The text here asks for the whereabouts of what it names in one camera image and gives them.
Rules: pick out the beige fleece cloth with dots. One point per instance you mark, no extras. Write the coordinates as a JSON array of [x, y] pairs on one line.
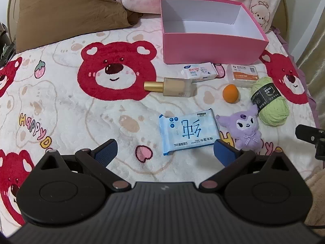
[[317, 198]]

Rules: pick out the dark clutter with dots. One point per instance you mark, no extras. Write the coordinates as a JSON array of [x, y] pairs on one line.
[[5, 50]]

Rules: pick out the gold cap foundation bottle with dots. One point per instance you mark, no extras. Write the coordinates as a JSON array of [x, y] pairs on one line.
[[177, 87]]

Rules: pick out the clear box with orange label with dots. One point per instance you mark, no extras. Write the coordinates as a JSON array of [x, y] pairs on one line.
[[242, 75]]

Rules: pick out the orange makeup sponge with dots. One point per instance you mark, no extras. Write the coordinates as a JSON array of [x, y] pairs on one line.
[[230, 94]]

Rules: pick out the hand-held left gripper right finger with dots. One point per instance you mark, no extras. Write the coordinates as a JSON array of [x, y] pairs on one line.
[[223, 153]]

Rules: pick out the beige curtain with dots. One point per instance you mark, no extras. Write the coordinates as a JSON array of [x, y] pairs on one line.
[[313, 76]]

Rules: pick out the purple plush toy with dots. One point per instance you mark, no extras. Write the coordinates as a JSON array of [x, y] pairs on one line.
[[243, 128]]

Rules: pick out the white tissue pack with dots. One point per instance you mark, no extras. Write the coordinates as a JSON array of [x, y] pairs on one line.
[[200, 72]]

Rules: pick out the beige headboard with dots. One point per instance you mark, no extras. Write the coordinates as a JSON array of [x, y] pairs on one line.
[[12, 10]]

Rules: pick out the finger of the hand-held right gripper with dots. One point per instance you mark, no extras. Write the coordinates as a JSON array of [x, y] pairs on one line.
[[308, 132]]

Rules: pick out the blue wet wipes pack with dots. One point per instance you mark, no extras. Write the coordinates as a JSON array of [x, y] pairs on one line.
[[188, 132]]

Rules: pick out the brown pillow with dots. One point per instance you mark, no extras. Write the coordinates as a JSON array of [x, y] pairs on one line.
[[68, 12]]

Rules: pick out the green yarn ball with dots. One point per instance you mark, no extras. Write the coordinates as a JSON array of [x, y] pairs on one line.
[[275, 108]]

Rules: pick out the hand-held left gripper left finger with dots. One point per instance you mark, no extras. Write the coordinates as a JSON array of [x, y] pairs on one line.
[[106, 153]]

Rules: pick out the bear printed blanket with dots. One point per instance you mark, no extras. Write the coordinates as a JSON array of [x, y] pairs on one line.
[[63, 101]]

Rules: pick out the pink cardboard box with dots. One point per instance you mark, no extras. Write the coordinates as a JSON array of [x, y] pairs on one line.
[[203, 48]]

